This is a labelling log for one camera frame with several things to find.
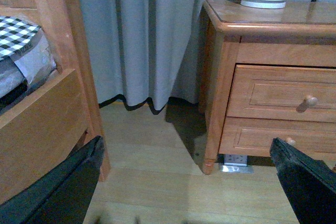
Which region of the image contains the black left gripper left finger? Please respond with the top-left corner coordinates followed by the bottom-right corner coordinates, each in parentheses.
top-left (1, 136), bottom-right (104, 223)

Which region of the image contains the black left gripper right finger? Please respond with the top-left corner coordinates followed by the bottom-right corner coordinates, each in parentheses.
top-left (269, 138), bottom-right (335, 223)

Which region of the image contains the wooden drawer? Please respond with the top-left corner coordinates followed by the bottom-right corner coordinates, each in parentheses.
top-left (227, 65), bottom-right (335, 123)
top-left (218, 117), bottom-right (335, 161)

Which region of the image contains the floor power socket box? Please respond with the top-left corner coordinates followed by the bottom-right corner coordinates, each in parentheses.
top-left (219, 154), bottom-right (254, 174)

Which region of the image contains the wooden nightstand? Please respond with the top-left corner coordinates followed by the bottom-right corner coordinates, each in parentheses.
top-left (199, 0), bottom-right (335, 175)

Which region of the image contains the grey mattress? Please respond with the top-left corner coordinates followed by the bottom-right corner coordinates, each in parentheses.
top-left (1, 29), bottom-right (56, 97)

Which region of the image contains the checkered bedding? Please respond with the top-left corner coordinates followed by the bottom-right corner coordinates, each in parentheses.
top-left (1, 16), bottom-right (40, 61)

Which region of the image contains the grey curtain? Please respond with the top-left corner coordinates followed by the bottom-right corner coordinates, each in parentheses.
top-left (73, 0), bottom-right (336, 115)

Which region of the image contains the wooden bed frame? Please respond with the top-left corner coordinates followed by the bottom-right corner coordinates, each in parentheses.
top-left (1, 0), bottom-right (103, 202)

